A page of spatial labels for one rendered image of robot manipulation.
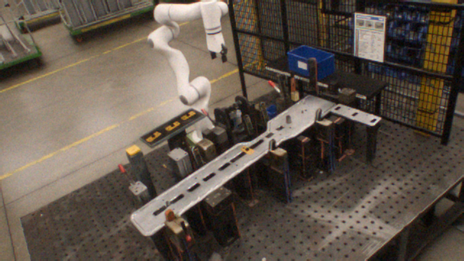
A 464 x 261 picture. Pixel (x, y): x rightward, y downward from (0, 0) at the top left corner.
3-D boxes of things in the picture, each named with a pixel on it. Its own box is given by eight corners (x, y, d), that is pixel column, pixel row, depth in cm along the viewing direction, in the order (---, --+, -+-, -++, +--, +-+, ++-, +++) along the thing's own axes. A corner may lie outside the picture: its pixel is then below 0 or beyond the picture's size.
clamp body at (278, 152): (286, 207, 206) (280, 159, 186) (270, 197, 214) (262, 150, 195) (296, 198, 210) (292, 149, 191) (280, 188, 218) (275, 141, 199)
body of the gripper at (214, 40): (201, 30, 194) (206, 51, 200) (214, 33, 187) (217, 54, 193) (212, 25, 197) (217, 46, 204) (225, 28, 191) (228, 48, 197)
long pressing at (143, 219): (149, 242, 163) (148, 240, 162) (126, 217, 178) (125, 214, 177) (338, 105, 229) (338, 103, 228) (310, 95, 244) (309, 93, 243)
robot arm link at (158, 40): (209, 94, 237) (193, 108, 228) (198, 96, 246) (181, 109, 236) (170, 22, 218) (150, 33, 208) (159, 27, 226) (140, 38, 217)
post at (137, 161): (154, 217, 216) (130, 158, 191) (148, 210, 221) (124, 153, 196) (165, 209, 219) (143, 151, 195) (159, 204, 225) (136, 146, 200)
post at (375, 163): (375, 167, 219) (378, 127, 203) (359, 160, 227) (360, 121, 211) (381, 162, 222) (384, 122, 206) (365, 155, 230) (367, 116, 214)
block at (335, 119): (338, 163, 228) (338, 125, 212) (324, 156, 235) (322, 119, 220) (347, 156, 232) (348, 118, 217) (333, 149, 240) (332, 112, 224)
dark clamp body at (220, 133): (229, 188, 226) (217, 138, 204) (216, 179, 235) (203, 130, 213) (242, 179, 231) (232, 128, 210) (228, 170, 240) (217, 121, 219)
